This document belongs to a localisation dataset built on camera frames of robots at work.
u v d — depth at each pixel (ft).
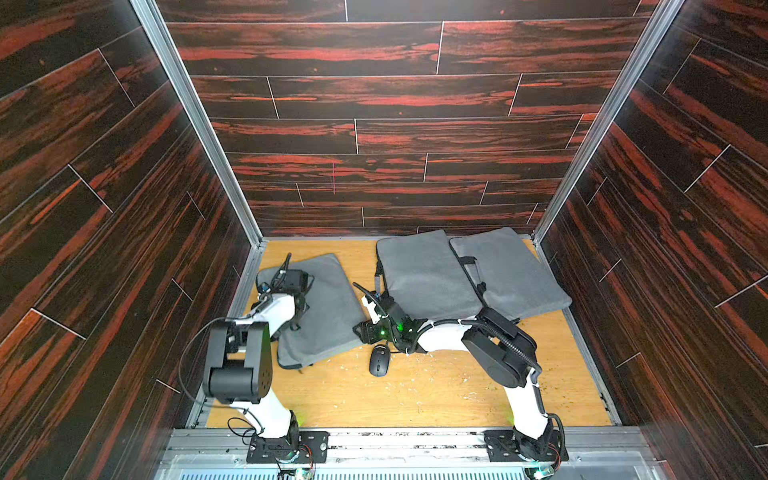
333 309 3.16
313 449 2.41
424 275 3.41
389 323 2.45
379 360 2.84
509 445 2.41
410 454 2.41
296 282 2.49
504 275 3.39
